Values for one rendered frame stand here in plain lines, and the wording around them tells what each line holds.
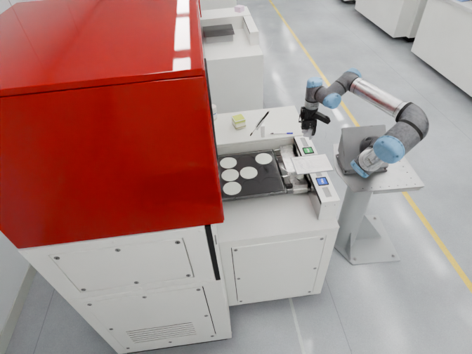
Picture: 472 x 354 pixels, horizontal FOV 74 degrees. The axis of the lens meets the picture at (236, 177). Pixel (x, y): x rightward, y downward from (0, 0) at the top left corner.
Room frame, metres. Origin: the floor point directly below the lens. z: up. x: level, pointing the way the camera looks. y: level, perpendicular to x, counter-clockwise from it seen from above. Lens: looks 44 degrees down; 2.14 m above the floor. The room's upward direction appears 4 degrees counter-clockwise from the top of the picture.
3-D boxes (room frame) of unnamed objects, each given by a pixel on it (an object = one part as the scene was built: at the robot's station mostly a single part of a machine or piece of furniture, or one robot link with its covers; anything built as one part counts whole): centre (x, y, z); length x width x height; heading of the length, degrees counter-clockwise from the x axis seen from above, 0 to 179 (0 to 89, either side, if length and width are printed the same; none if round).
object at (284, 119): (1.71, -0.15, 0.89); 0.62 x 0.35 x 0.14; 94
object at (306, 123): (1.40, -0.41, 1.20); 0.09 x 0.08 x 0.12; 92
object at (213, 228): (1.11, 0.14, 1.02); 0.82 x 0.03 x 0.40; 4
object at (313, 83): (1.40, -0.42, 1.35); 0.09 x 0.08 x 0.11; 28
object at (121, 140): (1.09, 0.45, 1.52); 0.81 x 0.75 x 0.59; 4
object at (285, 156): (1.35, -0.34, 0.87); 0.36 x 0.08 x 0.03; 4
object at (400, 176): (1.40, -0.84, 0.75); 0.45 x 0.44 x 0.13; 90
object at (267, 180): (1.32, -0.08, 0.90); 0.34 x 0.34 x 0.01; 4
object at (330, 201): (1.27, -0.44, 0.89); 0.55 x 0.09 x 0.14; 4
